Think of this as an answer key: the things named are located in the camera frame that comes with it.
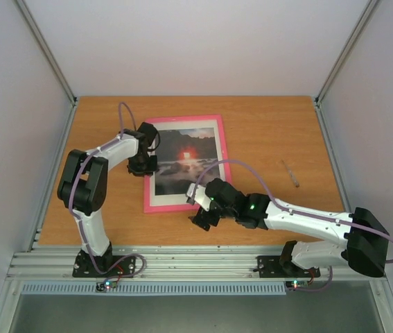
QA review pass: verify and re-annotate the grey slotted cable duct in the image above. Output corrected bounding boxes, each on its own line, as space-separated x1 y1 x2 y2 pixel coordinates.
21 281 286 296

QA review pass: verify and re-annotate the left aluminium corner post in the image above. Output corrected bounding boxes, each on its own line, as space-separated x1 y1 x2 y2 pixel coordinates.
14 0 79 105

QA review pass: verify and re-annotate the aluminium corner post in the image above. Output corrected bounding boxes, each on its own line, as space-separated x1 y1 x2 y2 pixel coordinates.
14 0 79 105
313 0 381 107

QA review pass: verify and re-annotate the right aluminium corner post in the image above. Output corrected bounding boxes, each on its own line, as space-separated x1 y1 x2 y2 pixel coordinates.
313 0 381 107

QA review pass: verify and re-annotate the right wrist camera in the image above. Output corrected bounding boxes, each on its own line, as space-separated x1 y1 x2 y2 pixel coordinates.
186 183 211 212

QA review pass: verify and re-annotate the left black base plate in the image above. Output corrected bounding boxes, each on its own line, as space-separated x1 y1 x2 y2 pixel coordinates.
72 253 141 279

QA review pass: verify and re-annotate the pink picture frame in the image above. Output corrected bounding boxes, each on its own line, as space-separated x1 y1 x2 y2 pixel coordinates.
143 114 232 213

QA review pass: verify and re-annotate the purple cable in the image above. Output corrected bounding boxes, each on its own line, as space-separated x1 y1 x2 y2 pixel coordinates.
67 101 148 284
195 159 393 294

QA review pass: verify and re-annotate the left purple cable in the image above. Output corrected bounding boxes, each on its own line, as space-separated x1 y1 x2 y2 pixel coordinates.
67 101 148 284

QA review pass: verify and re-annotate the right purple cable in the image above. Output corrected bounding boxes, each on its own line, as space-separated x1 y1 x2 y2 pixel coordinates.
195 159 393 294

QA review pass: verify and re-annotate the right small circuit board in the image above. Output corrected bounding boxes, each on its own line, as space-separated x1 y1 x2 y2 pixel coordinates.
285 279 309 290

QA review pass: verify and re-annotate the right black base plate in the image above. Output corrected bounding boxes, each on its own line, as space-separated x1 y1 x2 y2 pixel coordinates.
255 255 321 278

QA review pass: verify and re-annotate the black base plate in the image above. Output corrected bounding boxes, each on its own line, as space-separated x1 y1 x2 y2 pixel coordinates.
255 255 321 278
72 253 141 279

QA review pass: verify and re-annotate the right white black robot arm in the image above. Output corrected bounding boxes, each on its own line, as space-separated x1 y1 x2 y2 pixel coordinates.
186 178 389 278

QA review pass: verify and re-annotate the left small circuit board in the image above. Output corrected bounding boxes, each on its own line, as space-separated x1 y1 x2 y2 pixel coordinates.
95 280 119 293

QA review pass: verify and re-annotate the sunset landscape photo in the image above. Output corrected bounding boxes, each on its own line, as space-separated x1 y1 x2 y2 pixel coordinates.
155 127 218 196

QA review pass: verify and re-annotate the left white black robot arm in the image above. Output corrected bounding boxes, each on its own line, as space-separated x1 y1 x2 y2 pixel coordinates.
57 122 160 276

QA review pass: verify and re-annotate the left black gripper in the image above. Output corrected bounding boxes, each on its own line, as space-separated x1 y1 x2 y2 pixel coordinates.
130 154 159 177

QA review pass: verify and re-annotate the small circuit board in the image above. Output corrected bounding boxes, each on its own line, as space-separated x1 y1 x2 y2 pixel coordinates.
95 280 119 293
285 279 309 290

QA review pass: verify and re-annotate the aluminium rail base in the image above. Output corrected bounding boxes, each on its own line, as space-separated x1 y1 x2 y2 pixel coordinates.
5 244 387 282

